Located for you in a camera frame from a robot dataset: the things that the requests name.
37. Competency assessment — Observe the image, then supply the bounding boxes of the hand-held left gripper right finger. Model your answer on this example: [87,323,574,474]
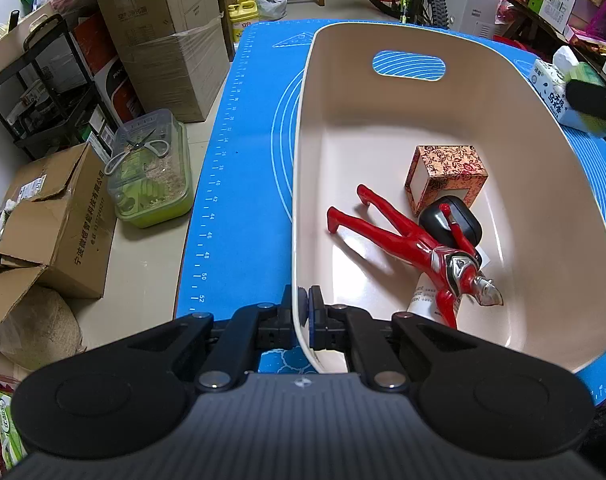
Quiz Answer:
[307,285,490,392]

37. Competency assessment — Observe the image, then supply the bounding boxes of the red white appliance box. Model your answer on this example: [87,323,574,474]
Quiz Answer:
[72,25,145,132]

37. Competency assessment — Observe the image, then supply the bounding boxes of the green white carton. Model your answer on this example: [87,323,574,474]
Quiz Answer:
[532,0,580,37]

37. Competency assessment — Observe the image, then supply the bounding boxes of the beige plastic basin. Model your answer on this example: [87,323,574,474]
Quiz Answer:
[291,21,606,375]

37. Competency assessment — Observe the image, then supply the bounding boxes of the blue silicone mat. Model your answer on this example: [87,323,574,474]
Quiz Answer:
[173,19,606,407]

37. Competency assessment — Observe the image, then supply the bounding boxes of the black earbuds case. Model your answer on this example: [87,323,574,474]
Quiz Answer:
[417,197,485,262]

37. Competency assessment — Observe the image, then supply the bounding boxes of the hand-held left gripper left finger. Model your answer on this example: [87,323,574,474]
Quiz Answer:
[108,284,300,394]

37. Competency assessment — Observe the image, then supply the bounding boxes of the beige burlap sack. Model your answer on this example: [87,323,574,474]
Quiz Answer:
[0,285,87,372]

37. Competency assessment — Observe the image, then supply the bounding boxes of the grey handled scissors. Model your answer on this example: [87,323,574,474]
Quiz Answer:
[104,137,170,176]

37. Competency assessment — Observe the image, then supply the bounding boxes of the pink gift box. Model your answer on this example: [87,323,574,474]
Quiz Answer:
[585,0,606,44]

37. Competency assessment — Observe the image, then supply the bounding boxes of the snack packets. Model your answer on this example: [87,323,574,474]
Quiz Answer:
[0,369,30,480]

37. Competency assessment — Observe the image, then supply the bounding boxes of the dark wooden shelf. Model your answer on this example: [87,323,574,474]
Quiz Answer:
[502,0,606,92]

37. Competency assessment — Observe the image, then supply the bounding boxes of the green clear plastic container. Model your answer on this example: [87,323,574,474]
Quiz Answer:
[104,108,193,229]

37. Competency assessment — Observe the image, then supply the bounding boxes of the red patterned paper box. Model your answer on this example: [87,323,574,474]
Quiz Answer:
[404,144,490,216]

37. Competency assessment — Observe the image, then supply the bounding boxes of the black metal rack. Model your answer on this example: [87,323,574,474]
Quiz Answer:
[0,13,115,162]

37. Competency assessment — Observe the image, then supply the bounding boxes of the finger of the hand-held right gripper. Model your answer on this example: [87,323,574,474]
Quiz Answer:
[566,79,606,129]

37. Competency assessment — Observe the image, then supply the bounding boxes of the white pill bottle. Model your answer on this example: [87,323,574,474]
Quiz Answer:
[406,272,464,329]

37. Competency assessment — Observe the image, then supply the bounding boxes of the red hero figure toy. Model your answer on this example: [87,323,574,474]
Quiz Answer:
[326,184,505,331]

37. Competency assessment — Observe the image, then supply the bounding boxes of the yellow plastic jug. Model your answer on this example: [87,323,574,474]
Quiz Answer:
[227,0,261,62]

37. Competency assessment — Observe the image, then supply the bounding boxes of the large taped cardboard box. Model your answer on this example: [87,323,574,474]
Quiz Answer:
[94,0,223,124]

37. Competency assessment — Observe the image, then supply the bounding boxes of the torn open cardboard box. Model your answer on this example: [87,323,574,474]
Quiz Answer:
[0,142,118,324]

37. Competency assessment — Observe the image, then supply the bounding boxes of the white tissue box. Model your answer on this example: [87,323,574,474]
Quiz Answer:
[532,45,584,127]

